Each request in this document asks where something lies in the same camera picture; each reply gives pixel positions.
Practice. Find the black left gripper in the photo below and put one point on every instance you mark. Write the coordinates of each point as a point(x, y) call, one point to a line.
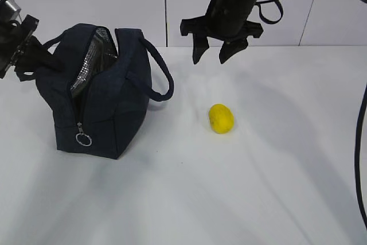
point(22, 50)

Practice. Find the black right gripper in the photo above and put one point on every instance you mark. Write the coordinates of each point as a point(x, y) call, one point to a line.
point(201, 28)

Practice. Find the yellow lemon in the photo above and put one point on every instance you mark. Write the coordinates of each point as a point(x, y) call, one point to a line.
point(221, 119)

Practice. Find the navy blue lunch bag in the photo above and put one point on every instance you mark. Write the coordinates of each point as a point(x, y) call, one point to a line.
point(100, 97)

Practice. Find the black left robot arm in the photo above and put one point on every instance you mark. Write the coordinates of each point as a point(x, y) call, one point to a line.
point(10, 11)

